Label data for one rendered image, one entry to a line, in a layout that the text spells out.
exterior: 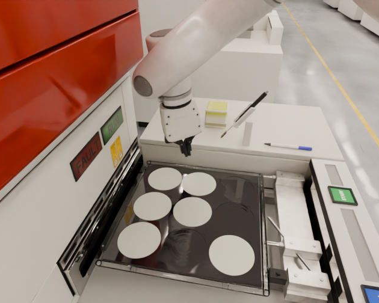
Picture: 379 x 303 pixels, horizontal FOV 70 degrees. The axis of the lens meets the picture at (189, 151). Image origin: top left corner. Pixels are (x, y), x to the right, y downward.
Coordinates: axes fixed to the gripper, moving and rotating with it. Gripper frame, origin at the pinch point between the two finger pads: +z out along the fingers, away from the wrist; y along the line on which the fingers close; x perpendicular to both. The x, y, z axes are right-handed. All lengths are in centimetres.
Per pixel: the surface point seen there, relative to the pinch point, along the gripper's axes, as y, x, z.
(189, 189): -2.7, -6.9, 9.3
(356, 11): 642, 535, 163
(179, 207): -7.5, -12.4, 8.6
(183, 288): -13.3, -29.2, 16.0
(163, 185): -9.2, -2.7, 8.2
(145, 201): -15.5, -7.2, 7.4
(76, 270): -32.6, -23.1, 2.9
